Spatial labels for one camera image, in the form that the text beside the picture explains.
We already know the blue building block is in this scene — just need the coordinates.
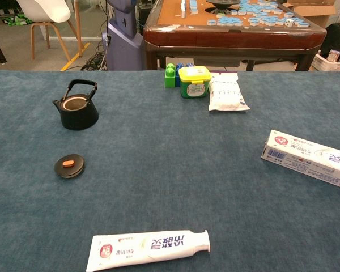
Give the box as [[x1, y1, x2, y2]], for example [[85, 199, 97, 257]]
[[174, 62, 194, 88]]

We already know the black floor cable bundle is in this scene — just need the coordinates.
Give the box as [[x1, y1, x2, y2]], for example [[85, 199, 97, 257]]
[[80, 42, 108, 71]]

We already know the black mahjong centre dish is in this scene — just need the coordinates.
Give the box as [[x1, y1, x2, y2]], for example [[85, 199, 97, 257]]
[[205, 0, 241, 14]]

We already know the brown mahjong table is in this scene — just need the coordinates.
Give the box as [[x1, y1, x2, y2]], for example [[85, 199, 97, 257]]
[[143, 0, 328, 71]]

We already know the white chair with wooden legs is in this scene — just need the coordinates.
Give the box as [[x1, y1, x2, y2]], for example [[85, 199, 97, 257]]
[[16, 0, 78, 62]]

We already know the light wooden post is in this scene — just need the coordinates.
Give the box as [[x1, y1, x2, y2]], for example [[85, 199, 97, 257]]
[[73, 0, 83, 58]]

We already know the teal blue carpeted table top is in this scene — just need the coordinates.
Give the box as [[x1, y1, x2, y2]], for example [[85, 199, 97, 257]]
[[0, 70, 340, 272]]

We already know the brown cardboard box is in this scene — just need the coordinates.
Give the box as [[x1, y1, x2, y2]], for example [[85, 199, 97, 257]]
[[283, 0, 337, 29]]

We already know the white toothpaste box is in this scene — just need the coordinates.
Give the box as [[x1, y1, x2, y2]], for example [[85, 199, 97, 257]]
[[261, 130, 340, 191]]

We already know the white toothpaste tube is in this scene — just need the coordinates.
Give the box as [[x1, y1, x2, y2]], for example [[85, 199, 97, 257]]
[[86, 229, 211, 272]]

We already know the black cast iron teapot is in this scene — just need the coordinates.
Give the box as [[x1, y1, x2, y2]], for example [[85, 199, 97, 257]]
[[52, 79, 99, 131]]

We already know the white plastic basket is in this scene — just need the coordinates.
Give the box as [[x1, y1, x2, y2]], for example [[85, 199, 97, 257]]
[[311, 52, 340, 72]]

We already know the green bag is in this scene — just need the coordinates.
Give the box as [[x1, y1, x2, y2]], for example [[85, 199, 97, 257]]
[[2, 14, 33, 27]]

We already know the green tub with yellow lid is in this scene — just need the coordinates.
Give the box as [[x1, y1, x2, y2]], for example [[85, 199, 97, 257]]
[[178, 66, 211, 99]]

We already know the white wet wipes pack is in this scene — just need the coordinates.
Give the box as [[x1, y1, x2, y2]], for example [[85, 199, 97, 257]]
[[208, 72, 250, 112]]

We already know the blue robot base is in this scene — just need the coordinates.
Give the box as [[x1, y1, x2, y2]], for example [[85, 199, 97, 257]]
[[101, 0, 145, 71]]

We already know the black lid with orange knob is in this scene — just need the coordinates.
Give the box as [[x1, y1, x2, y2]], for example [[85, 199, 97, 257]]
[[54, 154, 86, 179]]

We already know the black bag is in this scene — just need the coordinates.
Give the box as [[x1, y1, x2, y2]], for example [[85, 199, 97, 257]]
[[320, 23, 340, 62]]

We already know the green building block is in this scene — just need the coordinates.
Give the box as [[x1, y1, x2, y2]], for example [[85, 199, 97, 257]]
[[164, 63, 176, 89]]

